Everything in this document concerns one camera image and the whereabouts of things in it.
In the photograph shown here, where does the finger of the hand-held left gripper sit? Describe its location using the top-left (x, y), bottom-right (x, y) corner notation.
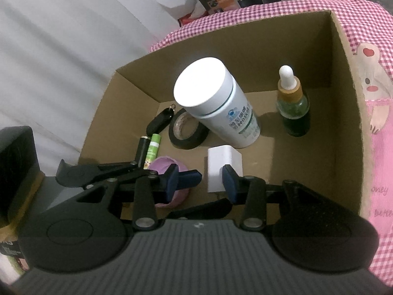
top-left (57, 159), bottom-right (203, 191)
top-left (168, 199), bottom-right (233, 220)

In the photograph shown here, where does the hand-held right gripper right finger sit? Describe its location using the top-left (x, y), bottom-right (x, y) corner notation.
top-left (223, 164), bottom-right (310, 232)

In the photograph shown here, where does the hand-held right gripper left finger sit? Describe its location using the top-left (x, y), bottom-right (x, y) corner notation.
top-left (75, 163), bottom-right (179, 232)

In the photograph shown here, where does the purple plastic lid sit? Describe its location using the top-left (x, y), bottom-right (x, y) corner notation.
top-left (147, 156), bottom-right (191, 209)

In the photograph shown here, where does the white charger plug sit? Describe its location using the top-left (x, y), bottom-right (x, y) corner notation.
top-left (207, 145), bottom-right (244, 195)

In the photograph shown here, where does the black tape roll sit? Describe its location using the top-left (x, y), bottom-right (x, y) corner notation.
top-left (168, 108), bottom-right (211, 150)

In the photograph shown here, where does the green lip balm tube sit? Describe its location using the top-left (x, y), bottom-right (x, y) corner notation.
top-left (143, 133), bottom-right (162, 169)

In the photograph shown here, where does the black cylinder with gold end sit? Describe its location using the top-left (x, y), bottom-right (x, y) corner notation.
top-left (135, 135), bottom-right (151, 168)

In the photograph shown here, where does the black key fob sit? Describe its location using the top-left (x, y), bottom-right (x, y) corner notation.
top-left (146, 104), bottom-right (177, 134)

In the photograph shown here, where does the white plastic bottle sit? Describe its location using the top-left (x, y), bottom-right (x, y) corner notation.
top-left (173, 57), bottom-right (261, 148)

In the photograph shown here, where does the green glass dropper bottle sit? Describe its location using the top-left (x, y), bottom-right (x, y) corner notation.
top-left (276, 65), bottom-right (311, 137)

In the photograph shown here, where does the brown cardboard box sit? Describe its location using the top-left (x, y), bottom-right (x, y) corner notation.
top-left (78, 10), bottom-right (370, 222)

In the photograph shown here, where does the white curtain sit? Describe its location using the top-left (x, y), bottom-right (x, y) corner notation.
top-left (0, 0), bottom-right (197, 176)

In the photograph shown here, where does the red checkered tablecloth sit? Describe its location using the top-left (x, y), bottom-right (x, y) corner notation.
top-left (149, 0), bottom-right (393, 283)

